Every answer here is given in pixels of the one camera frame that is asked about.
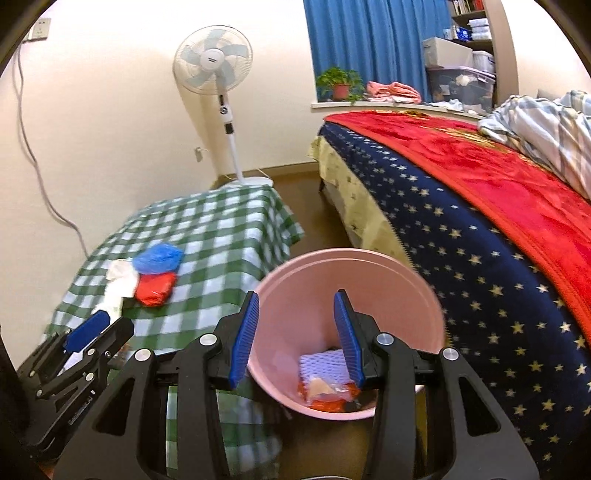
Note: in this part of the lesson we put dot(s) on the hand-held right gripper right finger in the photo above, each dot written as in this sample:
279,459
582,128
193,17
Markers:
348,341

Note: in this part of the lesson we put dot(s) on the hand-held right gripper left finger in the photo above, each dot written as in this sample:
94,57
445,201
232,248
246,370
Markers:
242,341

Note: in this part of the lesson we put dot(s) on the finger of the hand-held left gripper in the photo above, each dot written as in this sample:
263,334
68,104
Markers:
85,331
115,334

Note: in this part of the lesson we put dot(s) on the purple foam net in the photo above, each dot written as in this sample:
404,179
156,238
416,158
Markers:
318,364

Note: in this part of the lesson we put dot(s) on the clear plastic bag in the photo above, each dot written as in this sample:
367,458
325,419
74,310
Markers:
323,388

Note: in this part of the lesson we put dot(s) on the pink trash bin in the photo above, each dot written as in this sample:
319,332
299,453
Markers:
300,295

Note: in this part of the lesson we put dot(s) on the orange plastic bag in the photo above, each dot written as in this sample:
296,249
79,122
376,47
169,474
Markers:
330,406

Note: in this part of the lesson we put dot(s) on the red plastic bag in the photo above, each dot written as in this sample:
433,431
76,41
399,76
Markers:
154,288

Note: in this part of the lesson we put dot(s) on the blue plastic bag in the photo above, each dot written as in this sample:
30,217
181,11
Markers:
159,258

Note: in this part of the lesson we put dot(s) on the green checked tablecloth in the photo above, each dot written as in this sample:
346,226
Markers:
217,230

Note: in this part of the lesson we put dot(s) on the bed with starry blanket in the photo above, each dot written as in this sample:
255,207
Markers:
461,277

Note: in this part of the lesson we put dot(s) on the yellow bed sheet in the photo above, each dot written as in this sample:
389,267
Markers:
341,180

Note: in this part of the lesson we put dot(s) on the red blanket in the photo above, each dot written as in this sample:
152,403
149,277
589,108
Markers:
485,175

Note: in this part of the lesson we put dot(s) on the potted green plant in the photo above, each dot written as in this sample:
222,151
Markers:
341,91

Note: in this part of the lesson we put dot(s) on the pink cloth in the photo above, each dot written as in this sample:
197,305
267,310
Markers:
392,90

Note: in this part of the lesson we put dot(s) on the clear storage bin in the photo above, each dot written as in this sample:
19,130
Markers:
461,85

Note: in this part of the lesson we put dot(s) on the white standing fan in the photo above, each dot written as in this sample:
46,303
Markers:
212,57

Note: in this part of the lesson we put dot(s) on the striped quilt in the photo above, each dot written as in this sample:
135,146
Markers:
545,129

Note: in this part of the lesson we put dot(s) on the blue curtain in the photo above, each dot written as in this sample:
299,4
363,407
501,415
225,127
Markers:
369,41

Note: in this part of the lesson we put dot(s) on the grey storage box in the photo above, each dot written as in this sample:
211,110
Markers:
445,51

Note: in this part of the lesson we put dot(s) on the small white container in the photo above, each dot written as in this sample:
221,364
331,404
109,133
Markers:
484,62

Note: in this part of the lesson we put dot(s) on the bookshelf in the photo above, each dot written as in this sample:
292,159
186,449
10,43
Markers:
478,42

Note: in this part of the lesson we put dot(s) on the white wall plug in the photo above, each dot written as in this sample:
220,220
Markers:
199,153

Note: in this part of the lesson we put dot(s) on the white wall outlet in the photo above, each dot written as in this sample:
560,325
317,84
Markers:
39,28

